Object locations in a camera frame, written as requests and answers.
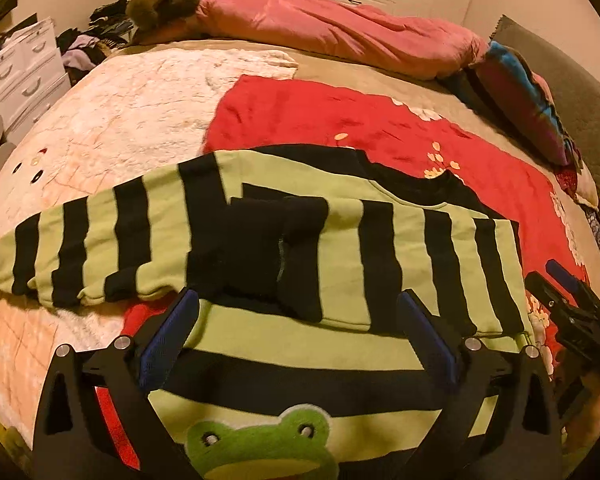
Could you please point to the brown plush coat with pompom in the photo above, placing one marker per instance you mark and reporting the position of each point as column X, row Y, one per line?
column 180, row 5

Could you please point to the green black striped frog sweater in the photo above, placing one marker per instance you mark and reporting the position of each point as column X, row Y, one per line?
column 305, row 335

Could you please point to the pink duvet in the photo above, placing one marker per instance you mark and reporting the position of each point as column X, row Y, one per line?
column 330, row 25

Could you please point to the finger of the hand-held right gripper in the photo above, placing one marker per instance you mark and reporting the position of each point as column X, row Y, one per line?
column 547, row 297
column 567, row 280

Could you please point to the pile of clothes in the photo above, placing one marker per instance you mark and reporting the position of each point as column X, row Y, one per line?
column 90, row 50

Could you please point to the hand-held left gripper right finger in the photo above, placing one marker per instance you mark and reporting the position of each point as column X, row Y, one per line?
column 430, row 340

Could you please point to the grey quilted headboard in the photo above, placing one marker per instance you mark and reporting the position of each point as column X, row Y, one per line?
column 580, row 90

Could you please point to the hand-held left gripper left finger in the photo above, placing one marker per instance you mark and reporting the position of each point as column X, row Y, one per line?
column 170, row 340

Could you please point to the patterned cloth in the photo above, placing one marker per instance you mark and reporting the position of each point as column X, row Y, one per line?
column 587, row 190

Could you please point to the red floral blanket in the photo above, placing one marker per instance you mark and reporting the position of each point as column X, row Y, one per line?
column 330, row 110

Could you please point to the black knit pants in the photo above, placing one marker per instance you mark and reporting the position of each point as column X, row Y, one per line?
column 260, row 250

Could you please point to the white drawer unit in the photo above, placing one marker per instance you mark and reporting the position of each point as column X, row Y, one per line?
column 25, row 70

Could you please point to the pink white fluffy blanket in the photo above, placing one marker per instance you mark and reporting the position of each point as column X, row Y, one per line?
column 130, row 110

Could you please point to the tan bed sheet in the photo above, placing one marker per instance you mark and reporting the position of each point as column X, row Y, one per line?
column 320, row 67

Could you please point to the colourful striped pillow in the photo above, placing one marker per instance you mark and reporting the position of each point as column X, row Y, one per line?
column 520, row 95

